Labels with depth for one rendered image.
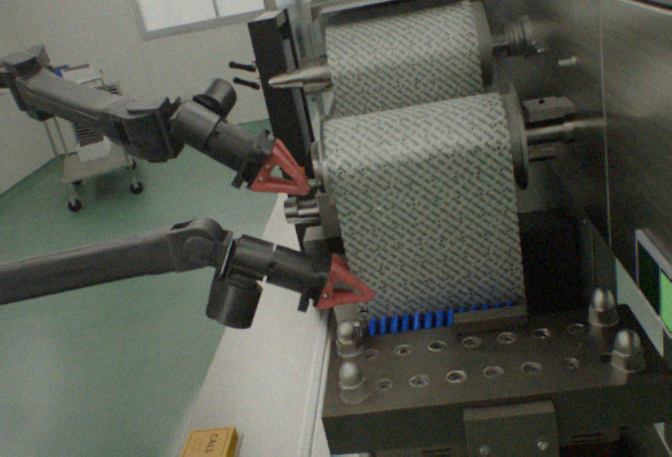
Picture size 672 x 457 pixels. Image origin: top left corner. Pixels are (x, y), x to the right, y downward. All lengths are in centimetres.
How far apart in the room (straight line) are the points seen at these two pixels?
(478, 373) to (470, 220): 20
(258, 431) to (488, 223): 45
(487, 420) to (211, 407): 49
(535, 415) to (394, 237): 29
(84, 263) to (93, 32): 611
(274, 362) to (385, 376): 35
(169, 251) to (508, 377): 46
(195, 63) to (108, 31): 88
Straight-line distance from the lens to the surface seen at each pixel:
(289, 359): 117
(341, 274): 91
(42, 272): 99
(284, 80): 116
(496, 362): 86
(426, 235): 91
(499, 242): 92
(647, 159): 68
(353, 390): 82
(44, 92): 118
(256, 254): 91
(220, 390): 115
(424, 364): 87
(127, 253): 94
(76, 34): 709
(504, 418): 80
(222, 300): 95
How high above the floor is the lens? 154
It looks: 21 degrees down
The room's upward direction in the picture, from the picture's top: 12 degrees counter-clockwise
